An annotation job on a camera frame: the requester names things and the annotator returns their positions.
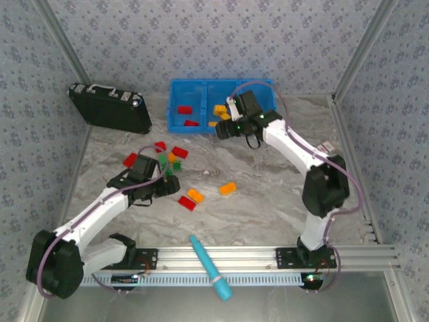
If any black hard case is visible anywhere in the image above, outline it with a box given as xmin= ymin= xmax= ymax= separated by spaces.
xmin=68 ymin=83 xmax=153 ymax=135

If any white slotted cable duct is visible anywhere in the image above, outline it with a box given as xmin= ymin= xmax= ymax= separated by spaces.
xmin=82 ymin=272 xmax=324 ymax=288

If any aluminium side rail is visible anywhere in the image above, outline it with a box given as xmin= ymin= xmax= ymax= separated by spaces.
xmin=328 ymin=95 xmax=383 ymax=245

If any aluminium frame post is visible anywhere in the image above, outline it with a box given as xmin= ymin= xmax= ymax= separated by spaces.
xmin=331 ymin=0 xmax=400 ymax=101
xmin=33 ymin=0 xmax=93 ymax=87

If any black right gripper cable loop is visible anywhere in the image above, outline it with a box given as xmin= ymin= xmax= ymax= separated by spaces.
xmin=246 ymin=133 xmax=263 ymax=150

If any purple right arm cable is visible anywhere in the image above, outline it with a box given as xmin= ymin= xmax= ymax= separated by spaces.
xmin=229 ymin=79 xmax=365 ymax=293

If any teal marker pen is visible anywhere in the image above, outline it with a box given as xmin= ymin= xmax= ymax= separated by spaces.
xmin=189 ymin=234 xmax=233 ymax=301

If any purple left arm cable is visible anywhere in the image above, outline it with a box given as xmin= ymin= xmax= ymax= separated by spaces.
xmin=36 ymin=144 xmax=170 ymax=299

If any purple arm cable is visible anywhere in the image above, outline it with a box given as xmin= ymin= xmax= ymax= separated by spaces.
xmin=36 ymin=144 xmax=170 ymax=299
xmin=229 ymin=79 xmax=365 ymax=293

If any small circuit board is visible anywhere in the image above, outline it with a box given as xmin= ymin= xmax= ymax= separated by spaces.
xmin=300 ymin=272 xmax=324 ymax=289
xmin=111 ymin=274 xmax=139 ymax=285

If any blue plastic bin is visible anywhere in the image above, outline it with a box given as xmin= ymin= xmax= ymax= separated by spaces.
xmin=200 ymin=79 xmax=239 ymax=134
xmin=234 ymin=78 xmax=278 ymax=135
xmin=166 ymin=78 xmax=206 ymax=134

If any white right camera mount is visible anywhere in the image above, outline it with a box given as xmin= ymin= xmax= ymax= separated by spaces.
xmin=226 ymin=96 xmax=243 ymax=121

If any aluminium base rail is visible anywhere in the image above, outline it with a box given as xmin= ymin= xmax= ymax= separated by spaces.
xmin=100 ymin=246 xmax=402 ymax=271

